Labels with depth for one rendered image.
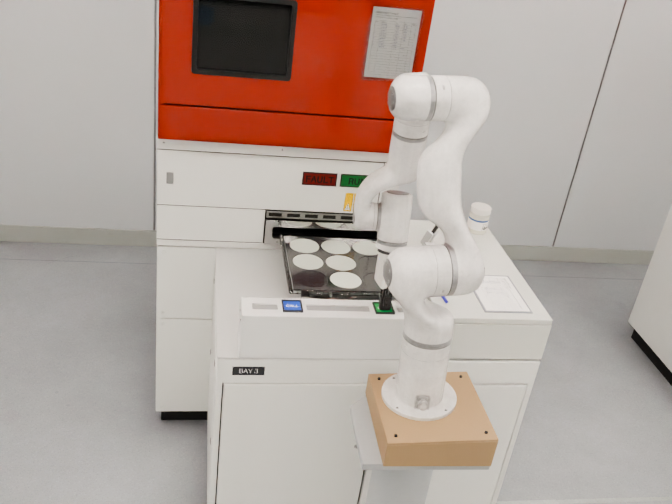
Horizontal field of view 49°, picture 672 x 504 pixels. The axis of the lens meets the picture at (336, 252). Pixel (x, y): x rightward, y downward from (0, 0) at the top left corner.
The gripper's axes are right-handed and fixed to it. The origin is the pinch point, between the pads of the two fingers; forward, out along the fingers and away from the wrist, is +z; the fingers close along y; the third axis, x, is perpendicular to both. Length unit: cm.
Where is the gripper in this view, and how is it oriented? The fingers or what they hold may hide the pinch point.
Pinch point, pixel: (385, 302)
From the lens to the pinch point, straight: 208.9
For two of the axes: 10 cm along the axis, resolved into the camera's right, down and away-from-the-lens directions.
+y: 1.7, 2.9, -9.4
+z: -0.9, 9.6, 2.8
